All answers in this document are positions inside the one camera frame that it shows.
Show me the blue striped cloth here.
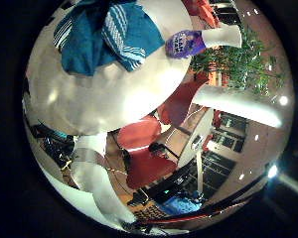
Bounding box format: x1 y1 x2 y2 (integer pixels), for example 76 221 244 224
53 0 166 77

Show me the red chair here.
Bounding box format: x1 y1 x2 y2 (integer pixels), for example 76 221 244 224
126 148 178 190
157 80 207 128
117 115 163 150

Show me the blue box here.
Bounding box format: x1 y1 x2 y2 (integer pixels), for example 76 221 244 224
162 194 203 216

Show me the green leafy plant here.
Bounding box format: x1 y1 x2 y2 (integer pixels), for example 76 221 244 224
190 28 286 95

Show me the orange red seat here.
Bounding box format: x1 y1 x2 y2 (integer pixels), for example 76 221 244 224
183 0 222 29

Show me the red and black cable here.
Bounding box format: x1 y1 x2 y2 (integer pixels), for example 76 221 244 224
138 177 267 226

